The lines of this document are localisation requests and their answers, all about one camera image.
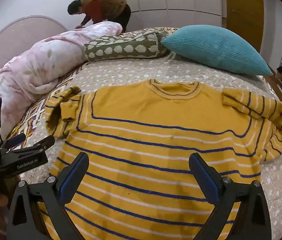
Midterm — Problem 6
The green hedgehog print bolster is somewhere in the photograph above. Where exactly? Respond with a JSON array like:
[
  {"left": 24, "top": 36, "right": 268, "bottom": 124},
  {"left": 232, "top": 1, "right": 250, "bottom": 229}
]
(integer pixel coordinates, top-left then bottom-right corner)
[{"left": 83, "top": 30, "right": 171, "bottom": 62}]

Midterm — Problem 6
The pink rounded headboard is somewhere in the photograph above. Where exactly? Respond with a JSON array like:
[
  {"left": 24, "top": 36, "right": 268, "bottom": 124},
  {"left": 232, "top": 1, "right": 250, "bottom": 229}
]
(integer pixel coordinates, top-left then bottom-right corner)
[{"left": 0, "top": 16, "right": 68, "bottom": 90}]

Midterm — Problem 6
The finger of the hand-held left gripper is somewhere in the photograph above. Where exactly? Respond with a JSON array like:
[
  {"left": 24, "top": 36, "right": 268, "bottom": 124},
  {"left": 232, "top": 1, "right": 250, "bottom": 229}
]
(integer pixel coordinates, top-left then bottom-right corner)
[
  {"left": 27, "top": 135, "right": 56, "bottom": 153},
  {"left": 5, "top": 134, "right": 26, "bottom": 148}
]

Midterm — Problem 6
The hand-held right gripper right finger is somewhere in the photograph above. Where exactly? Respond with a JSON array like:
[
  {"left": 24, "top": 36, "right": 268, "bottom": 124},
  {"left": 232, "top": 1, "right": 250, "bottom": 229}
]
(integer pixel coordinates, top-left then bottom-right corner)
[{"left": 189, "top": 152, "right": 272, "bottom": 240}]

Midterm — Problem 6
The pink floral blanket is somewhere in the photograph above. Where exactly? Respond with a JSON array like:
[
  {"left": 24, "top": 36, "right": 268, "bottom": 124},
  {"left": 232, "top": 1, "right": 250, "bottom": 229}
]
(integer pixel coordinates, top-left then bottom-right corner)
[{"left": 0, "top": 21, "right": 123, "bottom": 140}]

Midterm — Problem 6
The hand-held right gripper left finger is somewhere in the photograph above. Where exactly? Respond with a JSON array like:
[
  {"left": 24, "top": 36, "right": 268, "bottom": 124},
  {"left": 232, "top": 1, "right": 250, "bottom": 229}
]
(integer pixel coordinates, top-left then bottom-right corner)
[{"left": 7, "top": 152, "right": 89, "bottom": 240}]

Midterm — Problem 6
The beige dotted quilt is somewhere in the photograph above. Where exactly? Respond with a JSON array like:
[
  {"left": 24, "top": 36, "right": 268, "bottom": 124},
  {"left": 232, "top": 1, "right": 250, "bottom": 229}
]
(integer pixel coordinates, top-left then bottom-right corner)
[{"left": 21, "top": 52, "right": 282, "bottom": 240}]

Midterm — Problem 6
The teal ribbed pillow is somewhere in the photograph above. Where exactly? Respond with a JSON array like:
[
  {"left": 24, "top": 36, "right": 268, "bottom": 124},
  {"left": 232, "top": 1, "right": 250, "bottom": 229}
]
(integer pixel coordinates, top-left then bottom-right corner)
[{"left": 161, "top": 25, "right": 274, "bottom": 77}]

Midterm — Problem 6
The geometric patterned bed sheet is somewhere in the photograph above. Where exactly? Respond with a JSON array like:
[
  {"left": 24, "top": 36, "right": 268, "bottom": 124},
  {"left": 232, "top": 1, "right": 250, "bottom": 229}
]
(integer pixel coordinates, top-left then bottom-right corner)
[{"left": 6, "top": 26, "right": 181, "bottom": 148}]

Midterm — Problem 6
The wooden door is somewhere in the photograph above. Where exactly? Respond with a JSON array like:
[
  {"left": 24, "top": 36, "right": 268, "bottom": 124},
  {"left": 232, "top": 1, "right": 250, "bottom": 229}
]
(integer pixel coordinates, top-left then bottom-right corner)
[{"left": 224, "top": 0, "right": 265, "bottom": 50}]

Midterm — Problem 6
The yellow striped sweater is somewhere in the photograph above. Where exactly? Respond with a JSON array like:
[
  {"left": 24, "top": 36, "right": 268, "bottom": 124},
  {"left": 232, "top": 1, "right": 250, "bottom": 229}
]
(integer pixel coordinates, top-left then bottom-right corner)
[{"left": 38, "top": 79, "right": 282, "bottom": 240}]

